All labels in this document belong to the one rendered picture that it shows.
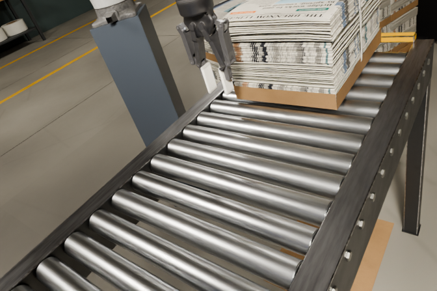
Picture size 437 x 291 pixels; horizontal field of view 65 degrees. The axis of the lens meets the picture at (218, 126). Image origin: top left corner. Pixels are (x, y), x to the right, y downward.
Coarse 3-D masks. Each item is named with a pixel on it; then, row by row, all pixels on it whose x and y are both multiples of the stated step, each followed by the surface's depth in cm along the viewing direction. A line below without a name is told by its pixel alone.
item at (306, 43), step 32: (256, 0) 92; (288, 0) 84; (320, 0) 77; (352, 0) 77; (256, 32) 80; (288, 32) 75; (320, 32) 71; (352, 32) 81; (256, 64) 86; (288, 64) 81; (320, 64) 76; (352, 64) 85
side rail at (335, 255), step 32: (416, 64) 88; (416, 96) 85; (384, 128) 71; (384, 160) 65; (352, 192) 60; (384, 192) 70; (352, 224) 55; (320, 256) 52; (352, 256) 56; (320, 288) 48
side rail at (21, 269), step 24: (216, 96) 103; (192, 120) 96; (144, 168) 84; (96, 192) 80; (72, 216) 75; (120, 216) 80; (48, 240) 71; (96, 240) 76; (24, 264) 67; (72, 264) 72; (0, 288) 63
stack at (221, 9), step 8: (224, 0) 184; (232, 0) 180; (240, 0) 176; (248, 0) 171; (384, 0) 204; (216, 8) 174; (224, 8) 171; (232, 8) 167; (384, 8) 205; (384, 16) 208; (384, 32) 214; (208, 48) 175; (384, 48) 220; (216, 64) 177; (216, 72) 183; (216, 80) 187
